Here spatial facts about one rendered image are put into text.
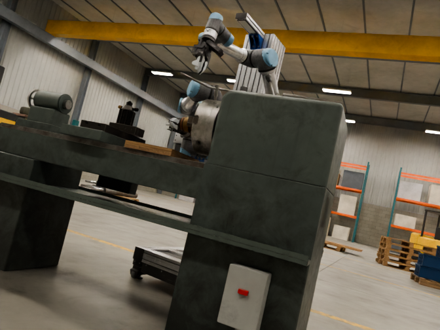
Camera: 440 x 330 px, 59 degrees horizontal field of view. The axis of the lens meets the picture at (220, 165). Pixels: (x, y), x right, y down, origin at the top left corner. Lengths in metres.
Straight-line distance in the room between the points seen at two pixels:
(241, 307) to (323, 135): 0.84
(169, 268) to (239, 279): 1.08
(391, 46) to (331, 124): 11.24
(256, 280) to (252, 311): 0.13
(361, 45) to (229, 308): 11.77
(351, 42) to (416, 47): 1.79
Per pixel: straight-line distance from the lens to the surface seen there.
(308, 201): 1.79
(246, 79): 3.12
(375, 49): 13.01
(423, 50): 12.99
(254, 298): 1.78
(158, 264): 2.85
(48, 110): 2.80
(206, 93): 2.59
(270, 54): 2.53
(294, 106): 1.88
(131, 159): 2.21
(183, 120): 2.25
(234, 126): 1.93
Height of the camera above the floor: 0.71
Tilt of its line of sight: 5 degrees up
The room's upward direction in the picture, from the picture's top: 13 degrees clockwise
